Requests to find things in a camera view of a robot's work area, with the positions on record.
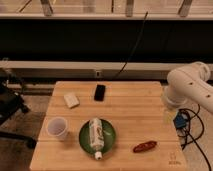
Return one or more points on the clear plastic cup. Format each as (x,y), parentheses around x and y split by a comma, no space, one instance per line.
(57,128)

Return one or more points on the translucent gripper tip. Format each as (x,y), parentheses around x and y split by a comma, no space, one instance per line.
(169,116)

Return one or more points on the white plastic bottle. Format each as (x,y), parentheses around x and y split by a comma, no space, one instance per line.
(96,137)

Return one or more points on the green round plate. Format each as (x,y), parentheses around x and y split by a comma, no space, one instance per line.
(109,135)

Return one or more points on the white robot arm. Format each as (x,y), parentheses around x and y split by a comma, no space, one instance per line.
(187,82)

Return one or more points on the white sponge block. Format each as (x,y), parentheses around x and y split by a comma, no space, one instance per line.
(71,100)

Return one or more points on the black office chair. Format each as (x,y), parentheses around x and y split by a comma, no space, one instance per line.
(11,102)

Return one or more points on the black smartphone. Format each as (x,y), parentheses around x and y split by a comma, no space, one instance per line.
(99,92)

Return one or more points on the blue connector box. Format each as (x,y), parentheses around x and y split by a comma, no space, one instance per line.
(179,122)

